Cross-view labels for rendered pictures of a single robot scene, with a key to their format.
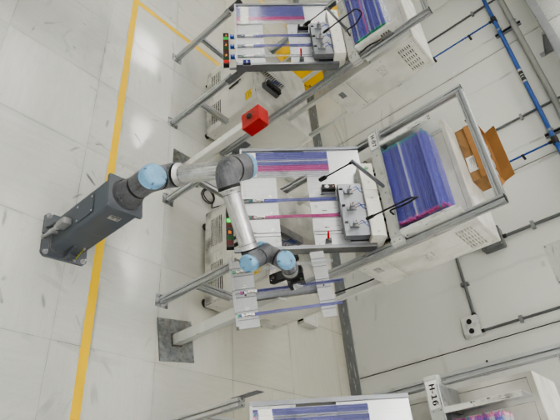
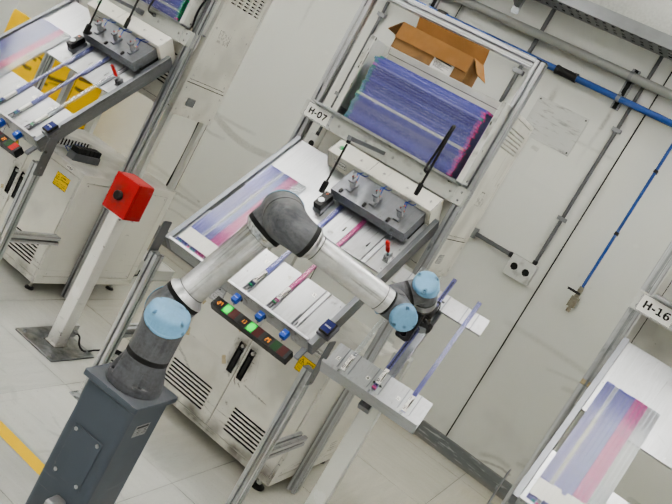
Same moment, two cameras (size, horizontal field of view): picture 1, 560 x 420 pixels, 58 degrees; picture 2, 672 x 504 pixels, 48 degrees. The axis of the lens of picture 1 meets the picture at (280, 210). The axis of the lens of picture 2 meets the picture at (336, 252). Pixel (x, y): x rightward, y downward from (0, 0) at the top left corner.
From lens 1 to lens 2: 1.08 m
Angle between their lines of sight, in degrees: 26
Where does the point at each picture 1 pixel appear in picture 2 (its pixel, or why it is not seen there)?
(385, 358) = (455, 386)
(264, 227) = (302, 300)
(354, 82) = (197, 74)
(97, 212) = (114, 438)
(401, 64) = (241, 18)
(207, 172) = (240, 254)
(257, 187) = not seen: hidden behind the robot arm
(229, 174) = (303, 220)
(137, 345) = not seen: outside the picture
